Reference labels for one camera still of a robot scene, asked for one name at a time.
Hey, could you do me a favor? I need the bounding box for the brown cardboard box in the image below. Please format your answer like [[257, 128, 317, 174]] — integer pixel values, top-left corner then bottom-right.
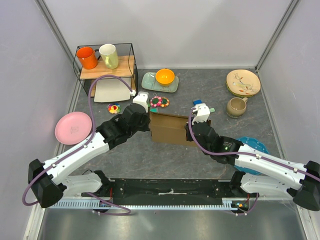
[[148, 111, 212, 148]]

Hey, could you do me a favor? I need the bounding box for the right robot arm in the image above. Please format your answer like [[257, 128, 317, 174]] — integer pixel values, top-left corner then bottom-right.
[[185, 121, 320, 212]]

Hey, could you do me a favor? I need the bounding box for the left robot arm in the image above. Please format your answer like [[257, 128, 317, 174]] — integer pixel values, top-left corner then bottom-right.
[[27, 103, 150, 208]]

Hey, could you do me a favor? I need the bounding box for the blue small box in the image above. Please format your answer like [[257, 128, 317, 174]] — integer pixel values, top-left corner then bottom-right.
[[192, 99, 203, 106]]

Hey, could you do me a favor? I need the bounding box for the teal square sponge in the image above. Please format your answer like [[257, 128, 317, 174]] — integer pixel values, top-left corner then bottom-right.
[[149, 108, 159, 113]]

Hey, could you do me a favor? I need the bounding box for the green double flower toy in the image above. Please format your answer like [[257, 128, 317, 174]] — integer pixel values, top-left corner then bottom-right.
[[149, 96, 170, 108]]

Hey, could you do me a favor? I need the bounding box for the rainbow flower toy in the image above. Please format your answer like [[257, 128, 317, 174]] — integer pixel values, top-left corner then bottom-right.
[[107, 103, 121, 114]]

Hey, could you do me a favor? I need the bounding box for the pale green tray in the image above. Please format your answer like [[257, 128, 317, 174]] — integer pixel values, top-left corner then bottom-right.
[[141, 72, 180, 93]]

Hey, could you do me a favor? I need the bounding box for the brown ceramic cup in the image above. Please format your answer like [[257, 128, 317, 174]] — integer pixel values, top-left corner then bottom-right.
[[226, 97, 248, 119]]

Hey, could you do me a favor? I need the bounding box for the orange bowl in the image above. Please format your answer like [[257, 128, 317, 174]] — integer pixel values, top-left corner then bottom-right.
[[155, 68, 175, 86]]

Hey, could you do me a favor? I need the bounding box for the green plate under floral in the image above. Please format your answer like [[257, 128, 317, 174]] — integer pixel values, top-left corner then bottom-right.
[[225, 82, 260, 98]]

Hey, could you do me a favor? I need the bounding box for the blue polka dot plate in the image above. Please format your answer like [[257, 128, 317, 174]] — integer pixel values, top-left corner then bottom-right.
[[235, 136, 269, 176]]

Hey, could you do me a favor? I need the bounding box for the beige floral plate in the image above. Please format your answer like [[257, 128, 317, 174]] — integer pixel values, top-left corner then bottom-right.
[[225, 69, 261, 97]]

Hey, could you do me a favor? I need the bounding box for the pink plate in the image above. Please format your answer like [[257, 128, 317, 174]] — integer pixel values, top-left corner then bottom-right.
[[54, 111, 93, 145]]

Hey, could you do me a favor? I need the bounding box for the pale green mug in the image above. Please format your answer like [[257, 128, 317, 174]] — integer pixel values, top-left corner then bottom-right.
[[99, 43, 119, 70]]

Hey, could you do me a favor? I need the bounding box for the orange mug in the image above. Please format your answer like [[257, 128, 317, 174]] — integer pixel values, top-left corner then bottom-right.
[[76, 46, 98, 70]]

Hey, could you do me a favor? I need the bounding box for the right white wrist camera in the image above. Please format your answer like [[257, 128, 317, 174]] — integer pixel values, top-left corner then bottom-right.
[[191, 103, 211, 125]]

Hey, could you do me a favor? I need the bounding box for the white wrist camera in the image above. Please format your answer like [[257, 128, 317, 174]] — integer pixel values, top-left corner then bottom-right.
[[132, 91, 149, 113], [191, 103, 211, 125]]

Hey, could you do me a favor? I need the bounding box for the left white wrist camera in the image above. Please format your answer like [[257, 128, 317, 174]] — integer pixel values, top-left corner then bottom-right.
[[132, 91, 149, 113]]

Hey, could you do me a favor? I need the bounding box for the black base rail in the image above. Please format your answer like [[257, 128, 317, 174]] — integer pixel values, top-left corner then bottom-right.
[[94, 178, 248, 206]]

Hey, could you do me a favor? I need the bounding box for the black wire wooden shelf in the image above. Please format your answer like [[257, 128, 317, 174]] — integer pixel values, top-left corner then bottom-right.
[[72, 42, 139, 97]]

